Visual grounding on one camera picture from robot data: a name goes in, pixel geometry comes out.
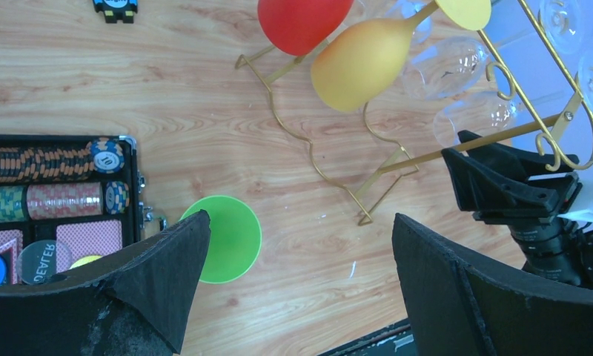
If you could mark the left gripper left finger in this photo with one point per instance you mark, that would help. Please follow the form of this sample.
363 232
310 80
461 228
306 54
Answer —
133 302

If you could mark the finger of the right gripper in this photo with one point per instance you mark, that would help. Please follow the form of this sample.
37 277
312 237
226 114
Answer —
494 198
522 166

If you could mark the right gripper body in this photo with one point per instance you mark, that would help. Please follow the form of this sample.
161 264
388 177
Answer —
561 251

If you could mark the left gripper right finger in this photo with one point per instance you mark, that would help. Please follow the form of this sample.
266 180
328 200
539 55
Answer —
461 302

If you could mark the clear wine glass front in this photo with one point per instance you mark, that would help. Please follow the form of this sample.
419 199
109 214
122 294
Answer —
483 113

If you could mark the green wine glass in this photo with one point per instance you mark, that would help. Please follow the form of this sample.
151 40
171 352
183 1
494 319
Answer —
236 238

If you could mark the clear wine glass rearmost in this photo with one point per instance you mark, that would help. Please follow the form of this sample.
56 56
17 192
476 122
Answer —
562 21

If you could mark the orange wine glass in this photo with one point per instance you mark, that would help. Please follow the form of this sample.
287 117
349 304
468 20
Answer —
366 58

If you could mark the red wine glass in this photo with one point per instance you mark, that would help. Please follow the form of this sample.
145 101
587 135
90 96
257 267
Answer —
296 27

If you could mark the yellow round chip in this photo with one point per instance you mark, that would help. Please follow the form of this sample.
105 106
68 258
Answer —
85 260

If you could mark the clear dealer button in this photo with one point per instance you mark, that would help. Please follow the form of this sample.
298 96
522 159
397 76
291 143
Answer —
42 259

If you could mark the black poker chip case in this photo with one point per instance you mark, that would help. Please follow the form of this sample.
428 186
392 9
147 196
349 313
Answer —
83 191

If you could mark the gold wire glass rack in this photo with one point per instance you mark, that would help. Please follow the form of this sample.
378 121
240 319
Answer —
548 129

